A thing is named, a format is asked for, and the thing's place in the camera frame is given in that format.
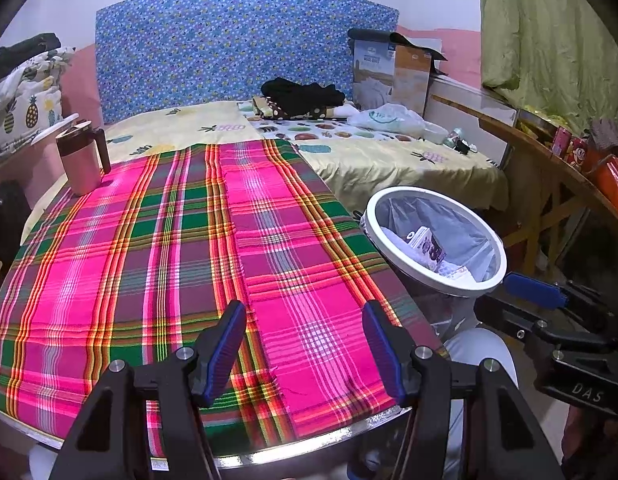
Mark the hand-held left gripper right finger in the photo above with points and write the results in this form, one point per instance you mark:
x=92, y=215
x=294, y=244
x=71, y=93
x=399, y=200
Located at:
x=381, y=350

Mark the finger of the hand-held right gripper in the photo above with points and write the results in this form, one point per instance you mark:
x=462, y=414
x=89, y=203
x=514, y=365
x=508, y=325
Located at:
x=531, y=290
x=509, y=320

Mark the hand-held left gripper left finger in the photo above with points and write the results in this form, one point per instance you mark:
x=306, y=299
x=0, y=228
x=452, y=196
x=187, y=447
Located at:
x=224, y=350

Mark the pink strawberry carton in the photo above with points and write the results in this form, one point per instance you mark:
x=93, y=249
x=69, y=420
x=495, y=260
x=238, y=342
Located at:
x=456, y=272

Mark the purple milk carton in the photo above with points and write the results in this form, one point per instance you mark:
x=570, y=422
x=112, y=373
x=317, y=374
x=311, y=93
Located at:
x=424, y=245

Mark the white round trash bin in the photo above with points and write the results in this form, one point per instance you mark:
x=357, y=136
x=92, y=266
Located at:
x=374, y=220

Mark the person's right forearm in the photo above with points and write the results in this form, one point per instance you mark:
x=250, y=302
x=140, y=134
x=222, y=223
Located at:
x=599, y=445

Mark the person's light trousers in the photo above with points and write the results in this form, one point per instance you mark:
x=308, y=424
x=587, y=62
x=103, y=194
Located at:
x=481, y=350

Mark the translucent white bin liner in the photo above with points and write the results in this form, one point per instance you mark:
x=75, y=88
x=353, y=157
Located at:
x=469, y=240

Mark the table with metal rim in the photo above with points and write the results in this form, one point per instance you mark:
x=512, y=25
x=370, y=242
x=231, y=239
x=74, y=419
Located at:
x=314, y=445

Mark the wooden side table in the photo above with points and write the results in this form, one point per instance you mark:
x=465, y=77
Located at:
x=584, y=182

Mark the pink green plaid tablecloth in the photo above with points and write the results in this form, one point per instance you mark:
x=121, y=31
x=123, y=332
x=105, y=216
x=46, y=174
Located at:
x=139, y=260

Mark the orange snack packet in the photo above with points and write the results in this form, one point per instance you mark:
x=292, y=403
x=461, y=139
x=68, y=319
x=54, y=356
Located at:
x=609, y=177

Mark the red cartoon snack box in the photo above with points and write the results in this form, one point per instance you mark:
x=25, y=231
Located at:
x=578, y=151

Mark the small black object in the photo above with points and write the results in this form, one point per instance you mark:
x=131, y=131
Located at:
x=466, y=146

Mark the small green bottle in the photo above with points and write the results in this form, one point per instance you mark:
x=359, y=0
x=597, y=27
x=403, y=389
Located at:
x=453, y=137

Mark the grey brown cloth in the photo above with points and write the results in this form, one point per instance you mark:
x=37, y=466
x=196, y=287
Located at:
x=606, y=135

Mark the yellow pineapple bedding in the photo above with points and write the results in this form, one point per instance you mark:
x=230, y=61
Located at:
x=389, y=170

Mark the white plastic bag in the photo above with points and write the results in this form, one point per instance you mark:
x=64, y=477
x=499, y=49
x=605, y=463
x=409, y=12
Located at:
x=389, y=119

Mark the pink mug with brown lid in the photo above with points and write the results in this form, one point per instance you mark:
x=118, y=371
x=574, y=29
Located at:
x=81, y=170

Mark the white fruit print cloth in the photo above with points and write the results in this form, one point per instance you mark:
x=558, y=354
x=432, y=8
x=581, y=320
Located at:
x=309, y=127

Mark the brown polka dot cloth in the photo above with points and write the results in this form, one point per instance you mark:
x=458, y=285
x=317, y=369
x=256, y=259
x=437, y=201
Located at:
x=269, y=107

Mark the black bag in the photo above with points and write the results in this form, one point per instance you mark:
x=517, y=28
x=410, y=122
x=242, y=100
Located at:
x=6, y=220

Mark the green curtain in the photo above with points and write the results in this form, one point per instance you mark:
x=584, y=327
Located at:
x=539, y=35

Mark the printed cardboard box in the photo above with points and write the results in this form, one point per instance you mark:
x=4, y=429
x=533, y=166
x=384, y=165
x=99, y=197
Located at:
x=374, y=75

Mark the black crumpled clothes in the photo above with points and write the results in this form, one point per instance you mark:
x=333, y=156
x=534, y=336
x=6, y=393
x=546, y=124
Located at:
x=299, y=92

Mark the pink storage bin white lid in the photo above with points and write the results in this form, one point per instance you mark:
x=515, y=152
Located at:
x=49, y=132

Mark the blue floral headboard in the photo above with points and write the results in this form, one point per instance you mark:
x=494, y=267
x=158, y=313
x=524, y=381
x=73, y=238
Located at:
x=239, y=50

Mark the pineapple print folded quilt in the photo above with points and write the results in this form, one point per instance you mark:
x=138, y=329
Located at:
x=34, y=110

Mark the black folded clothes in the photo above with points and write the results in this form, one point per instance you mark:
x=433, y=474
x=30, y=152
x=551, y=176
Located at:
x=24, y=47

